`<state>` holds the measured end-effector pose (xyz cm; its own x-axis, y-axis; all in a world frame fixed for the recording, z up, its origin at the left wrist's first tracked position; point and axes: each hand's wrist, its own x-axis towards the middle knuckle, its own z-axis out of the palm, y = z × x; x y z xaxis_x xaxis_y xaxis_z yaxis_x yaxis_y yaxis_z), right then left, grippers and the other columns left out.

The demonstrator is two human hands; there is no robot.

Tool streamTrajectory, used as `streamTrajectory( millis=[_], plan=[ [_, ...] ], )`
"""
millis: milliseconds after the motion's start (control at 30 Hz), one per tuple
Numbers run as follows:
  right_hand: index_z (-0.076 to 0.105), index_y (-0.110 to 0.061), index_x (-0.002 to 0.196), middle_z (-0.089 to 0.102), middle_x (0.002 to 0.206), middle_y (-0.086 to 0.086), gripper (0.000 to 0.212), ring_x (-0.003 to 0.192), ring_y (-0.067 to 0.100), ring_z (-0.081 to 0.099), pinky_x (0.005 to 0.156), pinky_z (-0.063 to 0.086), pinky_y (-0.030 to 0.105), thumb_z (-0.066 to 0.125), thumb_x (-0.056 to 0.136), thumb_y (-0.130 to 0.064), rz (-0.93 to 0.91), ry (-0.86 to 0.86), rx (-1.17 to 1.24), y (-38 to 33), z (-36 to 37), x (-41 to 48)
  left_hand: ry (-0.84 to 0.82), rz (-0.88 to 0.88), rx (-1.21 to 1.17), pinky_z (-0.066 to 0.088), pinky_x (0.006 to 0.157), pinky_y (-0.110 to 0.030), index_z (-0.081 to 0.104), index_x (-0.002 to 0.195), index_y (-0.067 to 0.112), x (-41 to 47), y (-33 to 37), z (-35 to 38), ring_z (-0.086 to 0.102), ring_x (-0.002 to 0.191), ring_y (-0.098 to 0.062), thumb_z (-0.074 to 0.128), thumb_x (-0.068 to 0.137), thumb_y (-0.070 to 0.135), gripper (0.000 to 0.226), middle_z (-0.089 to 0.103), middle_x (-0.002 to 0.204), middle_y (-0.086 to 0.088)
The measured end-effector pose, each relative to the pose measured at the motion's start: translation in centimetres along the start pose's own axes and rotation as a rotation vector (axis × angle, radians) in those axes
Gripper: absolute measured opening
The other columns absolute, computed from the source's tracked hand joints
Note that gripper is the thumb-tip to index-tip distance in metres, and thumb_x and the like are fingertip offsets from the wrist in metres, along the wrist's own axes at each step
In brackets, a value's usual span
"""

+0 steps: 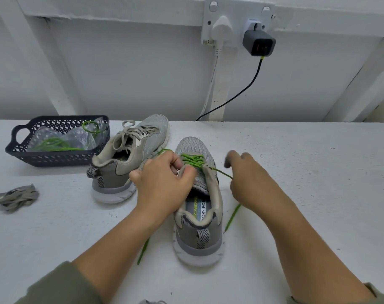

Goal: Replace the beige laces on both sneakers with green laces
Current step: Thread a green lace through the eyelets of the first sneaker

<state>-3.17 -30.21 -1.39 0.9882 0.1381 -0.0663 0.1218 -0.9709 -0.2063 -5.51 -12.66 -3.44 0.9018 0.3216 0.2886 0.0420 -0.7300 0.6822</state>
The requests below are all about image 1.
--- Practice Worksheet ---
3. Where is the white wall socket plate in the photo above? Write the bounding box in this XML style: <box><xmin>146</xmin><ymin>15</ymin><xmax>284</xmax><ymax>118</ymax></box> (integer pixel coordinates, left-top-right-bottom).
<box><xmin>201</xmin><ymin>0</ymin><xmax>276</xmax><ymax>47</ymax></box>

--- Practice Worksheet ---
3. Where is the gray charger adapter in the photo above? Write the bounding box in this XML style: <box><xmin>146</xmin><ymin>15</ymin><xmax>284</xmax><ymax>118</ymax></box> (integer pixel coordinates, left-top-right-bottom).
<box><xmin>243</xmin><ymin>28</ymin><xmax>277</xmax><ymax>57</ymax></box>

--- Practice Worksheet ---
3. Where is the dark plastic lattice basket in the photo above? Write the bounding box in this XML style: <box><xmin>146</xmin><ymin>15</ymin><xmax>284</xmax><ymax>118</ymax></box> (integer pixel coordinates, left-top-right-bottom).
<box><xmin>5</xmin><ymin>115</ymin><xmax>111</xmax><ymax>167</ymax></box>

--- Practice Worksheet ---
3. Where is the clear plastic bag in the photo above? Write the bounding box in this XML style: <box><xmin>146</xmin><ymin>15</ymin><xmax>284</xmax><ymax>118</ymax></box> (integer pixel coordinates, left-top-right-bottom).
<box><xmin>26</xmin><ymin>118</ymin><xmax>108</xmax><ymax>152</ymax></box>

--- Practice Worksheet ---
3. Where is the green shoelace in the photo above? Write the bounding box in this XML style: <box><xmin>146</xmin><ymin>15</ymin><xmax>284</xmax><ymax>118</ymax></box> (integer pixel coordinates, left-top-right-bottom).
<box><xmin>137</xmin><ymin>149</ymin><xmax>242</xmax><ymax>265</ymax></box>
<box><xmin>32</xmin><ymin>120</ymin><xmax>104</xmax><ymax>152</ymax></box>

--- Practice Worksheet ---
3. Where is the beige shoelace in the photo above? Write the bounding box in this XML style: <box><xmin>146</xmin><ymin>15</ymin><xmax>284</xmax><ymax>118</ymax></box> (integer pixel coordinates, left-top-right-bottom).
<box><xmin>119</xmin><ymin>121</ymin><xmax>160</xmax><ymax>149</ymax></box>
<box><xmin>0</xmin><ymin>184</ymin><xmax>40</xmax><ymax>213</ymax></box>

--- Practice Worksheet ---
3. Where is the white cable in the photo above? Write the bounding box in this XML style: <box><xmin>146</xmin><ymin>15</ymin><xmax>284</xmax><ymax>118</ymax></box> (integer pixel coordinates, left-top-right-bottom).
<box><xmin>200</xmin><ymin>43</ymin><xmax>222</xmax><ymax>120</ymax></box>

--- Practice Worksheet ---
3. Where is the person's right hand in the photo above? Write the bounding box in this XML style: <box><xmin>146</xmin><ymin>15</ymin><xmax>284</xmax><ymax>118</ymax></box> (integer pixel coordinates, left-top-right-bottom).
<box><xmin>224</xmin><ymin>150</ymin><xmax>289</xmax><ymax>217</ymax></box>

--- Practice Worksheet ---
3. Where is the person's right forearm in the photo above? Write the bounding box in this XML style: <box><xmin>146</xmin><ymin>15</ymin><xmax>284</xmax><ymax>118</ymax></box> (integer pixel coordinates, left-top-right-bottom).
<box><xmin>268</xmin><ymin>196</ymin><xmax>384</xmax><ymax>304</ymax></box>

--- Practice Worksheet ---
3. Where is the black cable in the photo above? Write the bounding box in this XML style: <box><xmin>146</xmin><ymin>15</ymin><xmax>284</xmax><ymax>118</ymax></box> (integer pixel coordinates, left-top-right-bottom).
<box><xmin>196</xmin><ymin>56</ymin><xmax>265</xmax><ymax>122</ymax></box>

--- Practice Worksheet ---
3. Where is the white plug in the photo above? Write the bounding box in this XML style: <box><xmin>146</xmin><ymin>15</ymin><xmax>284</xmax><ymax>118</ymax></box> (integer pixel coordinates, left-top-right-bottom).
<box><xmin>211</xmin><ymin>14</ymin><xmax>235</xmax><ymax>44</ymax></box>

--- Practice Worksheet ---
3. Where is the person's left hand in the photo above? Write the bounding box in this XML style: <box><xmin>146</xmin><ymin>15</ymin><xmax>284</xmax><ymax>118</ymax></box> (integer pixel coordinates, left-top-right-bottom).
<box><xmin>129</xmin><ymin>150</ymin><xmax>198</xmax><ymax>219</ymax></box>

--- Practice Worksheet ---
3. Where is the person's left forearm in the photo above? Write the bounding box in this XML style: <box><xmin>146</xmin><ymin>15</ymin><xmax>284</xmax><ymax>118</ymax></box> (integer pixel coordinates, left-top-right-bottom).
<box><xmin>15</xmin><ymin>202</ymin><xmax>162</xmax><ymax>304</ymax></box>

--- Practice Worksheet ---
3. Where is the gray sneaker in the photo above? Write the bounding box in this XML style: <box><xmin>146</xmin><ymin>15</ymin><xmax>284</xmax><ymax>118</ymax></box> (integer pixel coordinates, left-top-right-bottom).
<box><xmin>172</xmin><ymin>136</ymin><xmax>226</xmax><ymax>268</ymax></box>
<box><xmin>86</xmin><ymin>114</ymin><xmax>170</xmax><ymax>204</ymax></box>

